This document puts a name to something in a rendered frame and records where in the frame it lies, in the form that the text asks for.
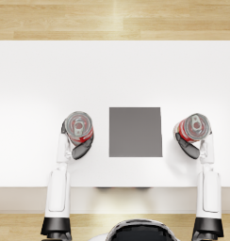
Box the red soda can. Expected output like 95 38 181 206
63 110 95 147
172 113 212 144

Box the dark grey square mat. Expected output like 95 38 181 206
108 106 163 158

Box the dark round robot body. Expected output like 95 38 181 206
88 218 181 241

